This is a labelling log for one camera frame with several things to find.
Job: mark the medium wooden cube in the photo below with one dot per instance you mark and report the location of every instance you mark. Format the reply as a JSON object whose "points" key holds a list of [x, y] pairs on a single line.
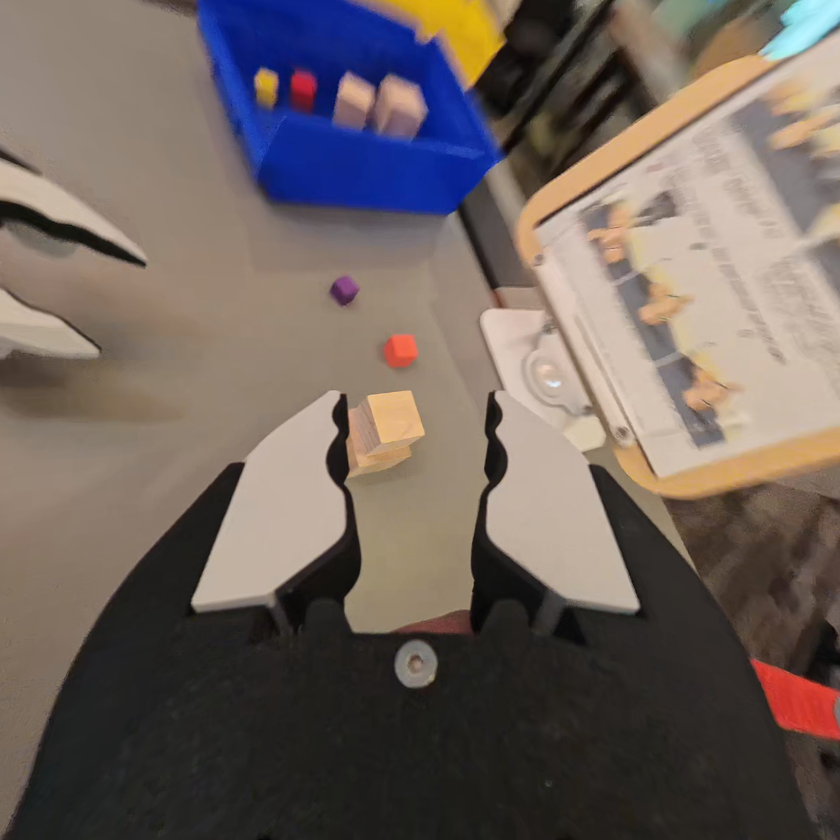
{"points": [[353, 101], [394, 420]]}

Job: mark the yellow wooden cube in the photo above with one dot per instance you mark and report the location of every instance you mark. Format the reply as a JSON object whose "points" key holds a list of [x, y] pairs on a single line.
{"points": [[265, 88]]}

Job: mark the wooden display board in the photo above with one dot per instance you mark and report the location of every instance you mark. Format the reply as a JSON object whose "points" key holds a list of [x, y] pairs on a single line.
{"points": [[624, 160]]}

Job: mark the blue plastic bin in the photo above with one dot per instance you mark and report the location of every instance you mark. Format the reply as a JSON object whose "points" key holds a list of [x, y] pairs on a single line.
{"points": [[368, 177]]}

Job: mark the large wooden cube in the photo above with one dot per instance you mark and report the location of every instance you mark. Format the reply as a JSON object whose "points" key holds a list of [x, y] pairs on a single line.
{"points": [[374, 460], [400, 108]]}

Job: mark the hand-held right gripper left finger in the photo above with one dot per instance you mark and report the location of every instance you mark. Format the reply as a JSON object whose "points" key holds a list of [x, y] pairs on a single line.
{"points": [[273, 525]]}

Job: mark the purple wooden cube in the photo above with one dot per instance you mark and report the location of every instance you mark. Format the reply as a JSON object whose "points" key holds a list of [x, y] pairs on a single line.
{"points": [[344, 290]]}

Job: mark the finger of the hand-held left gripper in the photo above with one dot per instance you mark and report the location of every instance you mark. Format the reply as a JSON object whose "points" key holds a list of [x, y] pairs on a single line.
{"points": [[59, 204], [40, 328]]}

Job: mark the yellow plastic bin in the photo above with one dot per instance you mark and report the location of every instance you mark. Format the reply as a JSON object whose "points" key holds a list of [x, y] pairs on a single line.
{"points": [[460, 33]]}

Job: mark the white instruction sheet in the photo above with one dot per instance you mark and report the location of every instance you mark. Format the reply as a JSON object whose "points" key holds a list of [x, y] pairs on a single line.
{"points": [[735, 263]]}

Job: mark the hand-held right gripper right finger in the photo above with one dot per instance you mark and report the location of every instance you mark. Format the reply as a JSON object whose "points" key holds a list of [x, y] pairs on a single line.
{"points": [[562, 525]]}

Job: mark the red wooden cube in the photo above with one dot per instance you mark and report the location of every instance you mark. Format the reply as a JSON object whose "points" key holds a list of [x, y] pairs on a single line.
{"points": [[303, 89], [400, 351]]}

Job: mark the orange striped traffic cone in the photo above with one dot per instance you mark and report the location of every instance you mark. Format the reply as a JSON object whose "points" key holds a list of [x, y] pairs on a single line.
{"points": [[794, 696]]}

